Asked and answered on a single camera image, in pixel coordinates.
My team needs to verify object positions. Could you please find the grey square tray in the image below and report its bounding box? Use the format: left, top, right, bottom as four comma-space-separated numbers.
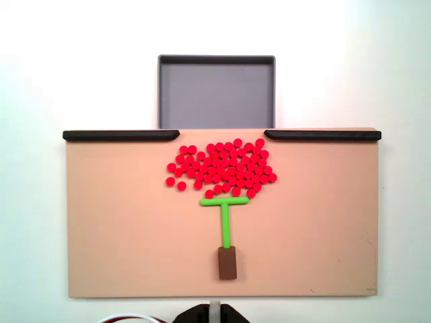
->
157, 54, 277, 130

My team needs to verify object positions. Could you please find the tan rectangular board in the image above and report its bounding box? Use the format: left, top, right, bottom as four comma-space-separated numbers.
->
63, 127, 381, 299

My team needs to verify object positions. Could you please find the green T-tool with brown handle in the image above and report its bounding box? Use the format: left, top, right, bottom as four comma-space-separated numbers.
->
199, 196, 251, 281

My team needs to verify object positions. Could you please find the black rail strip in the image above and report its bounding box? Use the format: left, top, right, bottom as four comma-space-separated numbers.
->
62, 130, 180, 142
263, 129, 383, 141

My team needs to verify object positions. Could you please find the white cable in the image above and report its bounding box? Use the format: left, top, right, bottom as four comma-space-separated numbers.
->
99, 313, 169, 323

